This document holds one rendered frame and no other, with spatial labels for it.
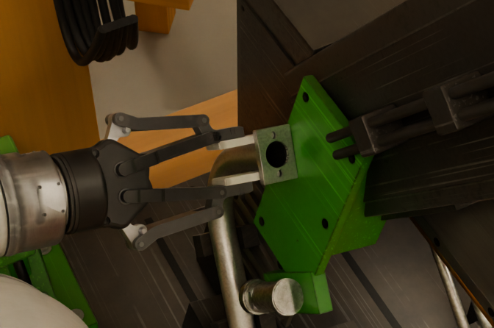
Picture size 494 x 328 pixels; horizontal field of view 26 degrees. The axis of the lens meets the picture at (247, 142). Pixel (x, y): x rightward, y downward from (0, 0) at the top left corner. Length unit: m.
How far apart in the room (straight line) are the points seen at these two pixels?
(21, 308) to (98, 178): 0.57
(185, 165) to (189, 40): 1.47
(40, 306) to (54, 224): 0.53
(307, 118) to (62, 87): 0.36
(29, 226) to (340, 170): 0.29
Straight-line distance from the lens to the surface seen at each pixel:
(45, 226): 0.95
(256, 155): 1.06
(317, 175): 1.04
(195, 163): 1.48
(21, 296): 0.42
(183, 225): 1.02
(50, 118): 1.31
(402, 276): 1.35
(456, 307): 1.18
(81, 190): 0.96
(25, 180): 0.94
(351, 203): 1.02
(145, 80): 2.82
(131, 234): 1.01
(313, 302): 1.09
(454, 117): 0.77
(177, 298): 1.32
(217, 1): 3.04
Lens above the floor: 2.01
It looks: 49 degrees down
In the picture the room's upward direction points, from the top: straight up
